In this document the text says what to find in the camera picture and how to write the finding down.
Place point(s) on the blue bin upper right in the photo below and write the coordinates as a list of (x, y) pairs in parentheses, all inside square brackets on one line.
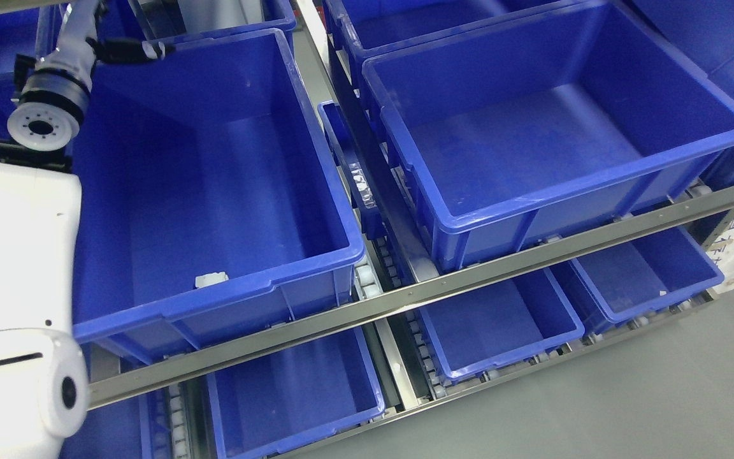
[(543, 126)]

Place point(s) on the blue bin lower middle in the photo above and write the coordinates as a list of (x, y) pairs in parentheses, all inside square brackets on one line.
[(498, 325)]

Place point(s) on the blue bin lower right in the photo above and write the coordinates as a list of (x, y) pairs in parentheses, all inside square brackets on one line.
[(614, 285)]

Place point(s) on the blue bin top back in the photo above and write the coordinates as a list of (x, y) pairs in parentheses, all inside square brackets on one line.
[(364, 29)]

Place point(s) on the blue bin lower left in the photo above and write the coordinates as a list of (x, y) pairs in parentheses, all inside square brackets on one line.
[(292, 398)]

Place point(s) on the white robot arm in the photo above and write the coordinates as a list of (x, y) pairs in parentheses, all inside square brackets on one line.
[(44, 384)]

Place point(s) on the blue bin bottom left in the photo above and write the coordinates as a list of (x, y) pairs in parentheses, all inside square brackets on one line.
[(138, 427)]

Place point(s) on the blue bin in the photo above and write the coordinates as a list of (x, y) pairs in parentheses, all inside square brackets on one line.
[(292, 398), (212, 207), (138, 427), (614, 285), (364, 29), (498, 325), (543, 126)]

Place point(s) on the metal shelf rack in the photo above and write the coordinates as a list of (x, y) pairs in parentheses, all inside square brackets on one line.
[(396, 275)]

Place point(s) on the blue bin upper left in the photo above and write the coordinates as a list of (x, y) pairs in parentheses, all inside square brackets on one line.
[(212, 207)]

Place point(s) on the white robotic hand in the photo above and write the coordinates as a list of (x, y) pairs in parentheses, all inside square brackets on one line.
[(77, 49)]

